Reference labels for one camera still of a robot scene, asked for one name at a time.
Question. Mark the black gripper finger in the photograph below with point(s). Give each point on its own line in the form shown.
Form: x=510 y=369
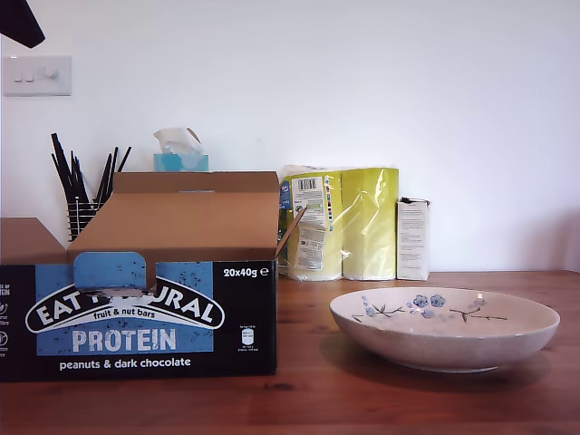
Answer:
x=18 y=22

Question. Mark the teal tissue box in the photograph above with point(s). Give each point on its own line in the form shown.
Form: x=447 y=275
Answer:
x=181 y=163

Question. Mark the black blue snackbar carton box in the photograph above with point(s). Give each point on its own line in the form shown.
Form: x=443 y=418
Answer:
x=136 y=326

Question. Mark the small white carton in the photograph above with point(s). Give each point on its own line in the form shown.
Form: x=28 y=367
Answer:
x=412 y=244

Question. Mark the black thin stick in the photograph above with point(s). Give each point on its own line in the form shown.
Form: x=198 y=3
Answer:
x=123 y=158
x=63 y=165
x=111 y=170
x=77 y=174
x=59 y=176
x=103 y=176

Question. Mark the white ceramic plate blue flowers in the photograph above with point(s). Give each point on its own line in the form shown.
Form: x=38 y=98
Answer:
x=444 y=349

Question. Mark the white paper tissue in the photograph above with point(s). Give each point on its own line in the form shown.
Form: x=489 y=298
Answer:
x=170 y=138

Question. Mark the yellow paper towel pack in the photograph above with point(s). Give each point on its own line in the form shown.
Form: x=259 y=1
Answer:
x=362 y=226

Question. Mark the white wall light switch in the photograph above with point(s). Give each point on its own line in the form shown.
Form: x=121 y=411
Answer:
x=59 y=86

